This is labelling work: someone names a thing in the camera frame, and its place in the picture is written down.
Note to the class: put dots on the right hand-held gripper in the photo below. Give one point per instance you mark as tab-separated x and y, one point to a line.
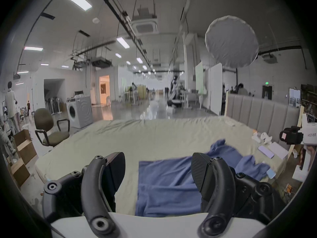
308	134

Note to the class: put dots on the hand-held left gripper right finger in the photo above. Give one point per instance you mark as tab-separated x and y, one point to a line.
220	182

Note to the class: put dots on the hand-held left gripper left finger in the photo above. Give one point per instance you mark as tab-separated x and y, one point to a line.
93	194

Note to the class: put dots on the white flat box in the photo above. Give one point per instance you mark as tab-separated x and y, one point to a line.
279	149

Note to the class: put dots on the white hand controller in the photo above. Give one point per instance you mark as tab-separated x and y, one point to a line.
264	137

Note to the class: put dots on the lilac phone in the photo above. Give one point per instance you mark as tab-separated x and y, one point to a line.
266	152

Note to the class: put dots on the pale blue card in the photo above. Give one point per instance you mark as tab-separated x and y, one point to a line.
271	173

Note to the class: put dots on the blue shirt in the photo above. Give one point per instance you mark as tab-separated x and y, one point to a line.
168	182

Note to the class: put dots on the grey padded headboard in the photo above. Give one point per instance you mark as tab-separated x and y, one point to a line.
260	113

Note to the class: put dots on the small white card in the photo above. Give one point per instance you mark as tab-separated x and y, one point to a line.
230	123

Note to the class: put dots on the open brown carton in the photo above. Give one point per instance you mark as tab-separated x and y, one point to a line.
18	173
24	145

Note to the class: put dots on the bed with pale green sheet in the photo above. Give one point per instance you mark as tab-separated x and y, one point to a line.
148	137

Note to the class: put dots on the white washing machine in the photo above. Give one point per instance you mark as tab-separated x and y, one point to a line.
80	113

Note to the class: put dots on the dark office chair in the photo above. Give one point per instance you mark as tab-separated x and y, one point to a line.
44	123

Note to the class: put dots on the white robot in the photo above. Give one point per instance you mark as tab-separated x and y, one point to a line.
174	90

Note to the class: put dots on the round white light diffuser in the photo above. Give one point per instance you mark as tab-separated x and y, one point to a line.
231	41

